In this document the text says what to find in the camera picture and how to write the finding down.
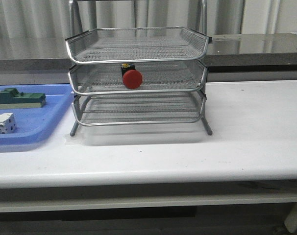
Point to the red emergency stop button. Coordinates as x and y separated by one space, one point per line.
132 78

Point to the blue plastic tray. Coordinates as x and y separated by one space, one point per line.
37 124

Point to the dark background counter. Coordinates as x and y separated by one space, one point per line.
227 53

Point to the green terminal block component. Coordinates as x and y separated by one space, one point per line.
11 98

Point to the white circuit breaker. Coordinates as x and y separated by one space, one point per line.
7 123

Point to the white table leg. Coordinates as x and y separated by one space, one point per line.
291 220

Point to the silver rack frame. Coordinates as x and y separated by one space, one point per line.
75 21

